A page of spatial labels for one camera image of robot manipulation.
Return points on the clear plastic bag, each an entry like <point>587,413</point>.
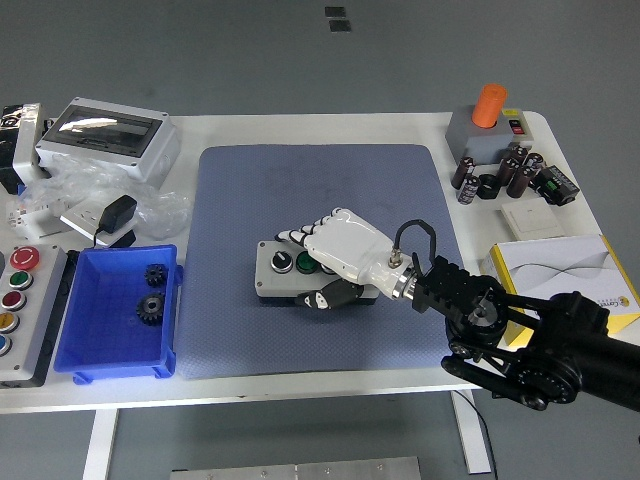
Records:
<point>165,212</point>

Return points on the black power adapter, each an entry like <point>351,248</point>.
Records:
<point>117,212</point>

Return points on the dark brown cylindrical capacitor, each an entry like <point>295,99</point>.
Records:
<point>517,152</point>
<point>463,172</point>
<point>520,181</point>
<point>506,170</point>
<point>533,162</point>

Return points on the blue plastic bin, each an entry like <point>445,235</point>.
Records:
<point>100,345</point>

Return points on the dark floor outlet cover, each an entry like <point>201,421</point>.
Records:
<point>335,12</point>
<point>339,26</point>

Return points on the small black bevel gear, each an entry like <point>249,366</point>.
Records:
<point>156,275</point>

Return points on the black silver-printed capacitor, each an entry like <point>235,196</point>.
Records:
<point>468,189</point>

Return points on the grey four-button control box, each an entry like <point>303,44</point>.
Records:
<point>270,285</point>

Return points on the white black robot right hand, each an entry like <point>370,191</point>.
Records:
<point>350,245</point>

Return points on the orange cylinder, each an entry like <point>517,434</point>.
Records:
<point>489,107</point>

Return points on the white metal bracket device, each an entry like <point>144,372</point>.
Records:
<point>25,150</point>

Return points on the grey enclosure with clear lid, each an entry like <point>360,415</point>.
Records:
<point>150,155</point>

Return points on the large black bevel gear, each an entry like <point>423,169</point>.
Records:
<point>150,308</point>

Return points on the white table leg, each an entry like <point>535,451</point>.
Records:
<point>472,440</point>
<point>100,445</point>

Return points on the grey switch box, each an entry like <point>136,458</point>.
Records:
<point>465,135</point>

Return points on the white wall switch plate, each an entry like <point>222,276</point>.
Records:
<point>532,219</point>

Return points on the black module with green terminals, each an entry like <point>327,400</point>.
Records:
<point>555,186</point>

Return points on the white wall socket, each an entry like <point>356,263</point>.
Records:
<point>82,217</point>

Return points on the silver metal plate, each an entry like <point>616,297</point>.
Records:
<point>300,470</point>

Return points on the grey-blue textured mat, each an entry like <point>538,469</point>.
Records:
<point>280,340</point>

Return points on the grey five-button control box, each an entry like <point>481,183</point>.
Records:
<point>35,320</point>

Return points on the black shiny foil bag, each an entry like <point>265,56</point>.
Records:
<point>7,140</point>

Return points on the yellow white carton box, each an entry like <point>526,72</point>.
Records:
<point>550,260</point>

